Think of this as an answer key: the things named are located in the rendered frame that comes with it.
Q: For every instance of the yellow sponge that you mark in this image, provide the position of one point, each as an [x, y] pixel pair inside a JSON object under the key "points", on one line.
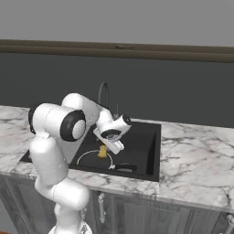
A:
{"points": [[102, 152]]}

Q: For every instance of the dark grey curved tap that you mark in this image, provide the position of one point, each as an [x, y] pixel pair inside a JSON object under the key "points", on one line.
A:
{"points": [[104, 88]]}

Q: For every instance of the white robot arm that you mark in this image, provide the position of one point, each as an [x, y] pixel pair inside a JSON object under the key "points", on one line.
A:
{"points": [[48, 158]]}

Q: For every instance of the black sink basin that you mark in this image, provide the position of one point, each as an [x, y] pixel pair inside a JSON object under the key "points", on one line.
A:
{"points": [[143, 146]]}

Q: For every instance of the brown wall ledge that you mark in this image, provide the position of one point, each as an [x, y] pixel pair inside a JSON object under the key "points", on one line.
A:
{"points": [[61, 48]]}

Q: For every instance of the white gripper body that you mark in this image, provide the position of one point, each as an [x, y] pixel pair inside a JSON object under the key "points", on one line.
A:
{"points": [[115, 145]]}

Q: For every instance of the black frying pan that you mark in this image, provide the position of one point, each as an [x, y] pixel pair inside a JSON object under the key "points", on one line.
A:
{"points": [[91, 160]]}

